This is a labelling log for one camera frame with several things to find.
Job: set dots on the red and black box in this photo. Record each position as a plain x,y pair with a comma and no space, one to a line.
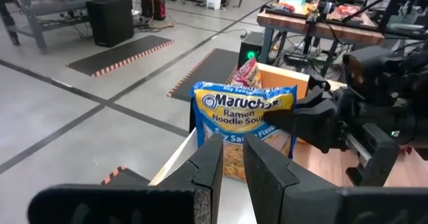
153,8

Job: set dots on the grey metal bench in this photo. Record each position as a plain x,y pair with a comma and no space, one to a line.
50,6

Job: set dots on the orange plastic bin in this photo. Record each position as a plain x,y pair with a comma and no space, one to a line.
281,80

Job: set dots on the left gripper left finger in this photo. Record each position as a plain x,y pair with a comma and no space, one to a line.
150,204

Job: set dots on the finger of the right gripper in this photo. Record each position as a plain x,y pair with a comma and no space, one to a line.
311,123
321,83

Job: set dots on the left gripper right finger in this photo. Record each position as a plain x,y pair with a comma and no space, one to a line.
317,204

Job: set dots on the black metal table frame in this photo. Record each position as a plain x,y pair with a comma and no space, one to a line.
267,45

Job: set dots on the black computer with green light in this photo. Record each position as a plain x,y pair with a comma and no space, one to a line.
250,47

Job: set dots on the red Maruchan noodle pack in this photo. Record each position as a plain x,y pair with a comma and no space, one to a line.
249,75

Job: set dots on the black floor cabinet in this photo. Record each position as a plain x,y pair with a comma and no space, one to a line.
110,20

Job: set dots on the blue Maruchan noodle pack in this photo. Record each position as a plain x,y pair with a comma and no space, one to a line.
214,87
234,112

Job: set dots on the wooden workbench with clutter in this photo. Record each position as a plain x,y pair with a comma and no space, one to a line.
301,25

